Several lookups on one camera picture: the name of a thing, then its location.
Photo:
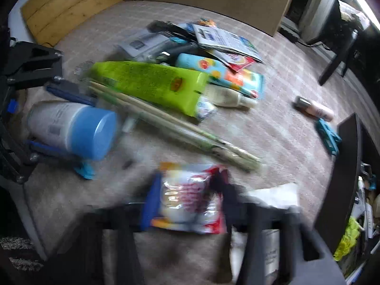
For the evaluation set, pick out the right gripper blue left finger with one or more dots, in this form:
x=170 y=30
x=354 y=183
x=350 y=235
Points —
x=152 y=203

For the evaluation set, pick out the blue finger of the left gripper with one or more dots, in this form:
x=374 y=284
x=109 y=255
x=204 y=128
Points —
x=55 y=156
x=69 y=91

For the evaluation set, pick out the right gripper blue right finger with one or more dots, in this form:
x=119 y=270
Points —
x=233 y=208

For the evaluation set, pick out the white blue-cap bottle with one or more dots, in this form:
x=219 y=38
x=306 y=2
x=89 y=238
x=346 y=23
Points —
x=79 y=129

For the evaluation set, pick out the red white snack packet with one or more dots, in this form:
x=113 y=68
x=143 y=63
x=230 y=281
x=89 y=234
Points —
x=188 y=202

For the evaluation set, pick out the wooden chopsticks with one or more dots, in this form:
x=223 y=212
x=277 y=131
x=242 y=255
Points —
x=193 y=134

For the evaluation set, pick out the green lotion tube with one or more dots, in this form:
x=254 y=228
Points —
x=175 y=88

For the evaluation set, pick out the small pink cosmetic bottle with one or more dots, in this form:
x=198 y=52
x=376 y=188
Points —
x=314 y=108

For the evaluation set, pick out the pine wood board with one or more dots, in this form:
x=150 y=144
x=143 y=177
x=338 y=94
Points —
x=51 y=20

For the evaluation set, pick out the small cream lotion bottle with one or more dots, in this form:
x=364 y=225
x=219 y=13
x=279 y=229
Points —
x=225 y=97

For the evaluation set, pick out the black storage tray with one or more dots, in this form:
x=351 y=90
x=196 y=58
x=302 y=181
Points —
x=345 y=222

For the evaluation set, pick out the teal clothes peg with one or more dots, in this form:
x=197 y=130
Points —
x=331 y=140

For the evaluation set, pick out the teal fruit print tube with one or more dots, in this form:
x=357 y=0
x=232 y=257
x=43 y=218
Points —
x=246 y=82

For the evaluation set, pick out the red white sachet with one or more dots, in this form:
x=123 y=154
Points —
x=233 y=61

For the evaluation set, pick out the white printed blister card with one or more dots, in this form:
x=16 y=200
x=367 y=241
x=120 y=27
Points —
x=221 y=40

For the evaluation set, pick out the black power strip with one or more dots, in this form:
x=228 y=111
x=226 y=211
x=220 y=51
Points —
x=290 y=35

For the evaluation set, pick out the black tripod stand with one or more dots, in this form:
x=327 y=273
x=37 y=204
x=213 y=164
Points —
x=340 y=56

